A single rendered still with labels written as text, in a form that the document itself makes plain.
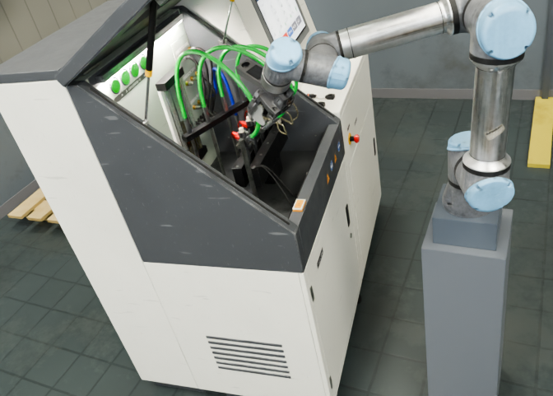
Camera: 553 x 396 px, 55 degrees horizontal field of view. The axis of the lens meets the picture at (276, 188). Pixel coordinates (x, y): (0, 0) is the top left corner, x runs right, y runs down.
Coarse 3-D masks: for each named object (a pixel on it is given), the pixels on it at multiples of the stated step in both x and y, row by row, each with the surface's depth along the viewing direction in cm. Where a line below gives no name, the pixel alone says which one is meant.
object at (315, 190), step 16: (336, 128) 202; (320, 144) 195; (336, 144) 202; (320, 160) 186; (320, 176) 181; (336, 176) 202; (304, 192) 172; (320, 192) 181; (304, 208) 164; (320, 208) 181; (304, 224) 164; (304, 240) 164; (304, 256) 165
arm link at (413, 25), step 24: (456, 0) 123; (360, 24) 130; (384, 24) 127; (408, 24) 126; (432, 24) 125; (456, 24) 124; (312, 48) 127; (336, 48) 129; (360, 48) 129; (384, 48) 130
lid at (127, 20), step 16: (128, 0) 124; (144, 0) 122; (160, 0) 124; (176, 0) 182; (112, 16) 127; (128, 16) 126; (144, 16) 151; (160, 16) 189; (96, 32) 132; (112, 32) 130; (128, 32) 149; (80, 48) 136; (96, 48) 134; (112, 48) 152; (80, 64) 139; (96, 64) 156; (64, 80) 143
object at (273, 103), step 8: (256, 96) 137; (264, 96) 136; (272, 96) 135; (280, 96) 131; (288, 96) 131; (264, 104) 137; (272, 104) 136; (280, 104) 134; (288, 104) 138; (272, 112) 136; (280, 112) 138; (272, 120) 140
